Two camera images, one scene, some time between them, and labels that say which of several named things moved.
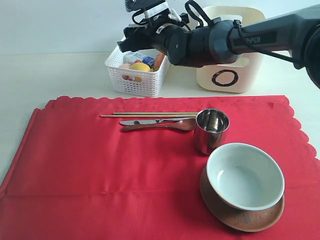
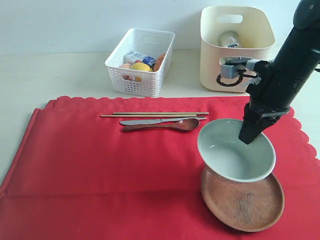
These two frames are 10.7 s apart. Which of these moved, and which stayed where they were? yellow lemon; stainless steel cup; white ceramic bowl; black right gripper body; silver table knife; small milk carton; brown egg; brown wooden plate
Moved: stainless steel cup; black right gripper body; white ceramic bowl
Stayed: yellow lemon; brown wooden plate; silver table knife; small milk carton; brown egg
